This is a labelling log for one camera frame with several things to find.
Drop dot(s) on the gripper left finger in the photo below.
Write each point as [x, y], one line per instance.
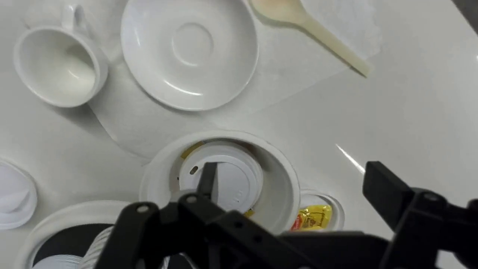
[209, 231]

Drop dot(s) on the white plastic lid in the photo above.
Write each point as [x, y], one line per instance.
[15, 194]

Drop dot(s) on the cream plastic spoon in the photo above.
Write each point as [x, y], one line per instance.
[321, 35]

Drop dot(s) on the white coffee cup lid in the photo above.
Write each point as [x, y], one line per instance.
[239, 175]

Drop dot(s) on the small white round dish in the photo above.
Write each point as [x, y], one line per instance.
[332, 203]

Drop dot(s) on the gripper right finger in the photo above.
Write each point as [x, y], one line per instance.
[429, 224]

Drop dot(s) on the white ceramic coffee cup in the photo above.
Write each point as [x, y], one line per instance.
[59, 67]

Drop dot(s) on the white round bowl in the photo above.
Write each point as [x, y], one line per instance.
[280, 186]

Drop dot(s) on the yellow and red packet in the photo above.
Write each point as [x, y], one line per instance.
[315, 217]

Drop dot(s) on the stack of white lids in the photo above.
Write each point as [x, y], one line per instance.
[89, 250]

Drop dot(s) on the white paper napkin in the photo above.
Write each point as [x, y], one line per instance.
[283, 71]

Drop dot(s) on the white ceramic saucer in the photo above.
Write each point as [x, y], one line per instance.
[190, 52]

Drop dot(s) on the yellow sachet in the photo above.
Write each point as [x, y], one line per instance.
[191, 149]

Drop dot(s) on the white bowl with dark inside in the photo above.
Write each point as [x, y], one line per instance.
[71, 215]

